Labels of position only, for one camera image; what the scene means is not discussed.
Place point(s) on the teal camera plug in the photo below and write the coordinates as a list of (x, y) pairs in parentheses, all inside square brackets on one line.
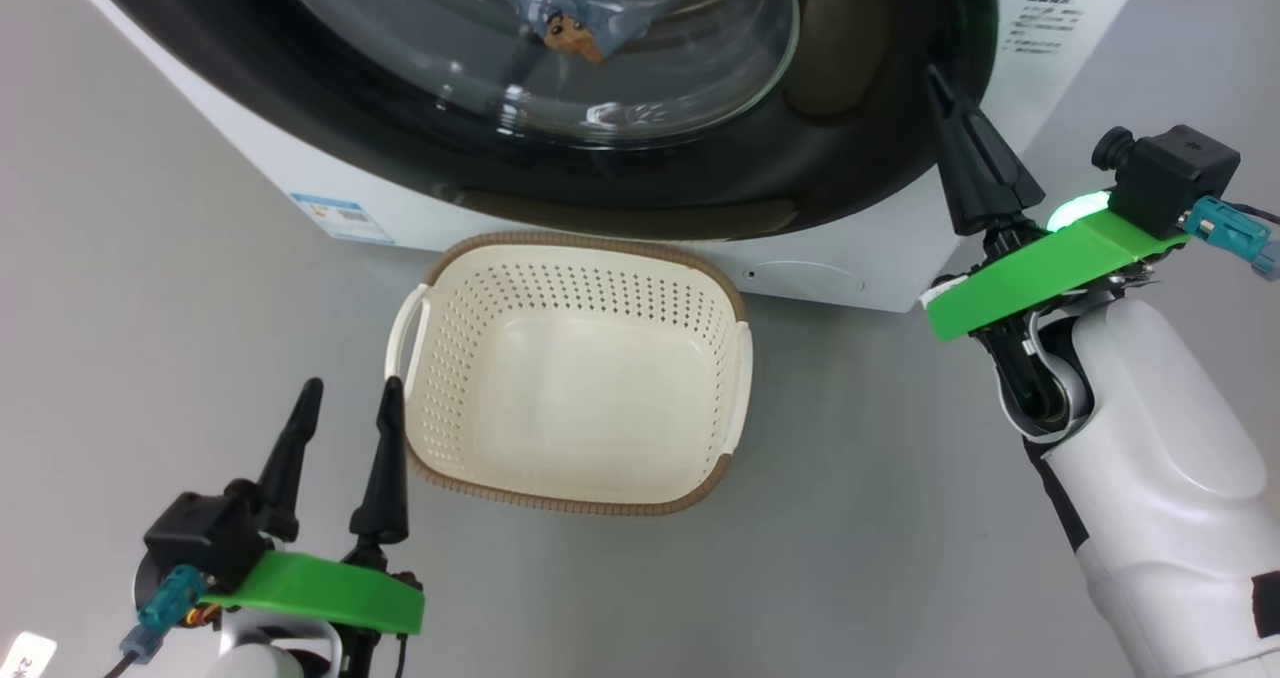
[(165, 608), (1230, 233)]

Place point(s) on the blue energy label sticker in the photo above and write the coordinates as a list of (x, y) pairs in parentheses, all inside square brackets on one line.
[(342, 220)]

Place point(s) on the white front-load washing machine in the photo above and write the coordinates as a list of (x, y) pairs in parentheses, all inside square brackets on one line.
[(880, 268)]

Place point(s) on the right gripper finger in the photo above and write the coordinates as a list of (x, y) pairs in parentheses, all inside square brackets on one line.
[(1005, 183), (962, 188)]

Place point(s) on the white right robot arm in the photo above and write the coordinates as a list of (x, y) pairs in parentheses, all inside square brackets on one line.
[(1160, 488)]

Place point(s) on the cream perforated laundry basket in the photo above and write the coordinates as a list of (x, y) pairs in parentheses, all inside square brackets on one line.
[(570, 408)]

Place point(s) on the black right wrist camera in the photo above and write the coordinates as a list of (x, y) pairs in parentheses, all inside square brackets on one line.
[(1170, 173)]

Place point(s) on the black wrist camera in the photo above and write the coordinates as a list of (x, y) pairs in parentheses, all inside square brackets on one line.
[(200, 533), (1170, 173)]

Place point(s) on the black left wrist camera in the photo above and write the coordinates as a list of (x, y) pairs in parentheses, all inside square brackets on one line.
[(200, 533)]

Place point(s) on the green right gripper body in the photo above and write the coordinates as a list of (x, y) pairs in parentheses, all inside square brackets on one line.
[(1040, 268)]

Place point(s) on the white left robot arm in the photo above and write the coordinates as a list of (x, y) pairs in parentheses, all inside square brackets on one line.
[(260, 658)]

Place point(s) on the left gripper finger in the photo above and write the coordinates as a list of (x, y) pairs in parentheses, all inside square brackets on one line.
[(288, 468), (383, 488)]

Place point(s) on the teal right camera plug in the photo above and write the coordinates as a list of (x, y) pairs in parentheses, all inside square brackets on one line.
[(1230, 233)]

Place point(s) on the blue cartoon print garment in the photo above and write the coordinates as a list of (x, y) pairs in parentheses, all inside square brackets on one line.
[(560, 8)]

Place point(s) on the round white filter cover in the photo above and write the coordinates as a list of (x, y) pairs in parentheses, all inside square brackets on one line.
[(805, 280)]

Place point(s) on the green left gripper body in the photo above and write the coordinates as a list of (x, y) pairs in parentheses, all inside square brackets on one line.
[(320, 593)]

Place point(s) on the black round washer door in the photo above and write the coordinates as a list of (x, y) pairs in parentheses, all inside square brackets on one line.
[(400, 148)]

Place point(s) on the teal left camera plug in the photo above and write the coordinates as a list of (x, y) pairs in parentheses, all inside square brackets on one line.
[(165, 608)]

